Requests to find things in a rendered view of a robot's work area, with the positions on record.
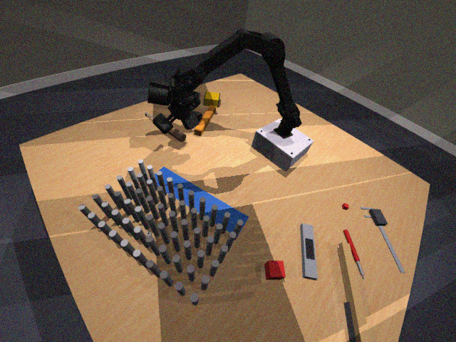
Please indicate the yellow block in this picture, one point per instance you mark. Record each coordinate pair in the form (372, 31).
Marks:
(211, 99)

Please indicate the red-handled screwdriver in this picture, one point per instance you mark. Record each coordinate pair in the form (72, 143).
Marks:
(353, 250)

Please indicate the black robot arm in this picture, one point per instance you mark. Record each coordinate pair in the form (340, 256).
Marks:
(191, 74)

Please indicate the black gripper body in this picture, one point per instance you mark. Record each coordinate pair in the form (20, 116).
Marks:
(163, 123)

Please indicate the blue flat strip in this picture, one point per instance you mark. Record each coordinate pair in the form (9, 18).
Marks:
(235, 215)

